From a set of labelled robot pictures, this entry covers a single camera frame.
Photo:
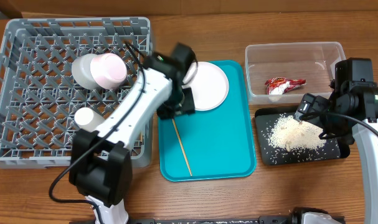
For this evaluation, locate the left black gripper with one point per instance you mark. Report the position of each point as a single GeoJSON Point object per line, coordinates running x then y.
{"type": "Point", "coordinates": [188, 105]}

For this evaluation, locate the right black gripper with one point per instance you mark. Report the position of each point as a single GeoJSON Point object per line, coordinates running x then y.
{"type": "Point", "coordinates": [329, 113]}

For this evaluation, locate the snack wrapper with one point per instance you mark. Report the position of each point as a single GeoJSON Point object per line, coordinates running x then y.
{"type": "Point", "coordinates": [281, 85]}

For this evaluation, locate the pink bowl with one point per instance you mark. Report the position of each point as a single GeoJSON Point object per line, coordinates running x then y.
{"type": "Point", "coordinates": [109, 70]}

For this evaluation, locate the pale green cup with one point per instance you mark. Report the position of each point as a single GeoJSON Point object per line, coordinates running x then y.
{"type": "Point", "coordinates": [88, 119]}

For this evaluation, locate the grey bowl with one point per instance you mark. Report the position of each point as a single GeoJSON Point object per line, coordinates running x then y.
{"type": "Point", "coordinates": [81, 71]}

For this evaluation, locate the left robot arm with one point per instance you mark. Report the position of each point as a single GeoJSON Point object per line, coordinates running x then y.
{"type": "Point", "coordinates": [101, 164]}

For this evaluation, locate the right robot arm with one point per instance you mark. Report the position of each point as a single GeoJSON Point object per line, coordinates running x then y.
{"type": "Point", "coordinates": [350, 115]}

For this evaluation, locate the lower wooden chopstick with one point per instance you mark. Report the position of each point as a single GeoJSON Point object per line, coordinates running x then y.
{"type": "Point", "coordinates": [181, 146]}

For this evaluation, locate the large pink plate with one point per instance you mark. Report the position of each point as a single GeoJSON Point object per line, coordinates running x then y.
{"type": "Point", "coordinates": [209, 85]}

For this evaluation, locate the spilled rice pile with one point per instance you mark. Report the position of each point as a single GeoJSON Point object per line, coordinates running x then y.
{"type": "Point", "coordinates": [290, 134]}

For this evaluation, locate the black tray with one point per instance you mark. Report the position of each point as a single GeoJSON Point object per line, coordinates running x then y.
{"type": "Point", "coordinates": [264, 120]}

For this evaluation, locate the teal serving tray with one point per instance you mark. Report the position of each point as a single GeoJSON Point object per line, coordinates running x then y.
{"type": "Point", "coordinates": [218, 143]}

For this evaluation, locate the clear plastic bin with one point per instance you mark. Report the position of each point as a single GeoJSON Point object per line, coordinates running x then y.
{"type": "Point", "coordinates": [313, 62]}

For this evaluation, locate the grey plastic dish rack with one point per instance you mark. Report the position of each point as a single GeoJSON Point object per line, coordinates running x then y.
{"type": "Point", "coordinates": [38, 95]}

